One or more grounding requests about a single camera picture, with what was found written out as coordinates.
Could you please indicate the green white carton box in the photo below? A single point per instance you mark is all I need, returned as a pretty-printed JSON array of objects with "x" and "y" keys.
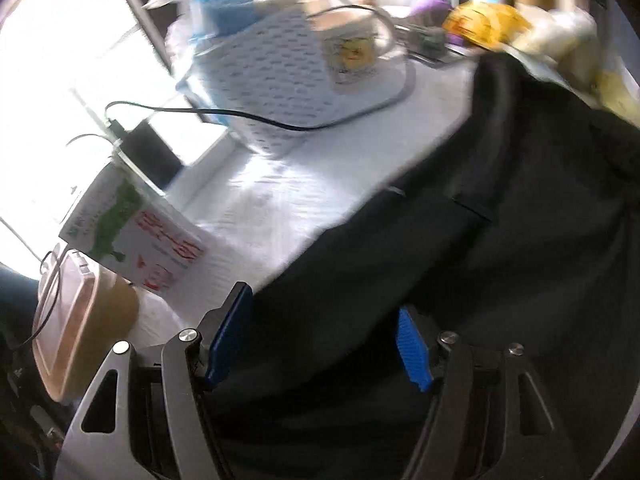
[{"x": 122, "y": 224}]

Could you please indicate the black pants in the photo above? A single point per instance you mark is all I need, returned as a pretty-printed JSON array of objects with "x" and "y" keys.
[{"x": 521, "y": 228}]

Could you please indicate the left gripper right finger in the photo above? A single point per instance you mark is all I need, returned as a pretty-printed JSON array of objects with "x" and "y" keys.
[{"x": 488, "y": 416}]

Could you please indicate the black power adapter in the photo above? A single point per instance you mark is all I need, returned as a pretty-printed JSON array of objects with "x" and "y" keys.
[{"x": 144, "y": 147}]

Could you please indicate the white mug yellow print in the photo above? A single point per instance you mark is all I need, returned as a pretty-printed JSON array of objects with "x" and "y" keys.
[{"x": 353, "y": 39}]

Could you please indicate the white perforated plastic basket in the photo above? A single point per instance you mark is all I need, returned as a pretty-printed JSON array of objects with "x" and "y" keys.
[{"x": 270, "y": 85}]

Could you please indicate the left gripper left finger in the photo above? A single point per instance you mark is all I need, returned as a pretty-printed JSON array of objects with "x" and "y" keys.
[{"x": 143, "y": 414}]

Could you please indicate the yellow snack package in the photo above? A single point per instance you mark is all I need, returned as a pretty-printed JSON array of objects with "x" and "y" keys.
[{"x": 487, "y": 25}]

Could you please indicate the brown storage box with lid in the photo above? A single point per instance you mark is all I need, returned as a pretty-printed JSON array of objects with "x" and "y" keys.
[{"x": 83, "y": 309}]

